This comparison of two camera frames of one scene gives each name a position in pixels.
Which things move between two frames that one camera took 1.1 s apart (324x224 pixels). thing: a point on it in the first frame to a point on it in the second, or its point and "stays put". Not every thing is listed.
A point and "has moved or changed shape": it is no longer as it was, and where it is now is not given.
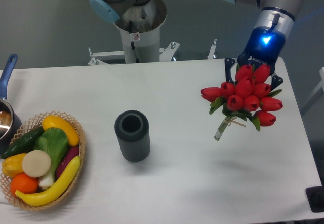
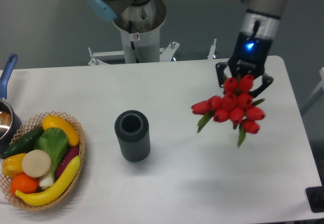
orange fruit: [23, 183] stays put
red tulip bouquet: [249, 97] has moved or changed shape
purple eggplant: [72, 152] stays put
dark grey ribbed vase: [132, 129] stays put
